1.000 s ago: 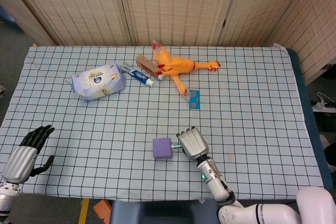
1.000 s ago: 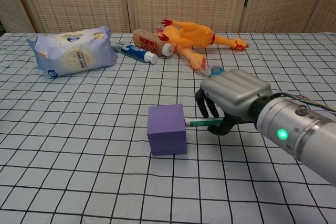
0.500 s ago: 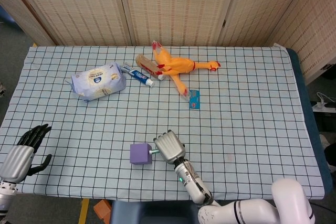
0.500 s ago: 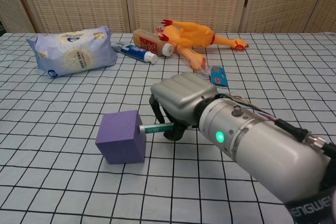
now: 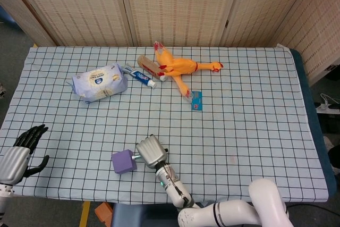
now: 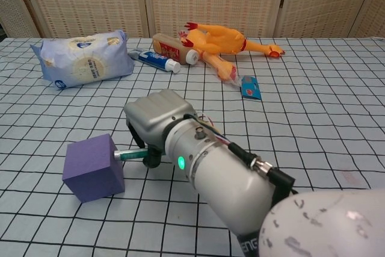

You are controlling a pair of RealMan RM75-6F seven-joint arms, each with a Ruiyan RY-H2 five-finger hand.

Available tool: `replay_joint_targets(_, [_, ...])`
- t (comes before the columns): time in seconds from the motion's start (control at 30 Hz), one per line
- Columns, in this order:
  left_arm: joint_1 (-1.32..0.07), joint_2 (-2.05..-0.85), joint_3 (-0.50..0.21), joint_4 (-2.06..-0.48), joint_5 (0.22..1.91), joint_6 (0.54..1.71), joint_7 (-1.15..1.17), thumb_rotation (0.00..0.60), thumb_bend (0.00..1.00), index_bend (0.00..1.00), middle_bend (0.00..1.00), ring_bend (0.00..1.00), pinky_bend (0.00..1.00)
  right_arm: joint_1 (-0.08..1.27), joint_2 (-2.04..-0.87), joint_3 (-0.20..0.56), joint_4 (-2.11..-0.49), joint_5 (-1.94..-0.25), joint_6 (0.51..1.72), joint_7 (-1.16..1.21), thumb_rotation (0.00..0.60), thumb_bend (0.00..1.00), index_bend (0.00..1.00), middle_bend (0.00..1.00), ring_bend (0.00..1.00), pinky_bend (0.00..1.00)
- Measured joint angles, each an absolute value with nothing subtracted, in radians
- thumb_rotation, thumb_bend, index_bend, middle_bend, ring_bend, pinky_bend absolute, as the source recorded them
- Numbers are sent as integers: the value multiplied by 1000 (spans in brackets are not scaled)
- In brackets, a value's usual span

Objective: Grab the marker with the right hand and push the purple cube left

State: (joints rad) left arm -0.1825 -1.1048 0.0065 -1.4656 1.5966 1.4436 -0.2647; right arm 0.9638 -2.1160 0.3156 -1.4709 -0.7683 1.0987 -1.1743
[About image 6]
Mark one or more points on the checked white tablecloth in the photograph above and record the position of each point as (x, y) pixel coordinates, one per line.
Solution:
(300, 118)

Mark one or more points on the brown bottle with red label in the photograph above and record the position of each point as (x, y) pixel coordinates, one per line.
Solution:
(173, 49)

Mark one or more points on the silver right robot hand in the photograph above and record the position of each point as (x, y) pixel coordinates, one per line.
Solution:
(156, 115)

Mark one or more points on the green marker pen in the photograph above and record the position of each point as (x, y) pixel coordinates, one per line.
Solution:
(130, 155)

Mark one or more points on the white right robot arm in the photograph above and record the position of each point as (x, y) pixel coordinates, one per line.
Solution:
(240, 184)

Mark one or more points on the purple foam cube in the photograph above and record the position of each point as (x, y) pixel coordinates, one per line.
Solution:
(91, 168)

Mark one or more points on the blue white toothpaste tube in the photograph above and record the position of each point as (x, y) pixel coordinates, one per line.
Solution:
(156, 59)

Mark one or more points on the yellow rubber chicken toy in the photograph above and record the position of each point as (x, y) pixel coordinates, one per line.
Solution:
(219, 43)

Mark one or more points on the blue white tissue pack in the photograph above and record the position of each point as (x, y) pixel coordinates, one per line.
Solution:
(87, 58)

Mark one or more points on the small blue snack packet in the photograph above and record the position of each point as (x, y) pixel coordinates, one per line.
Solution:
(251, 88)

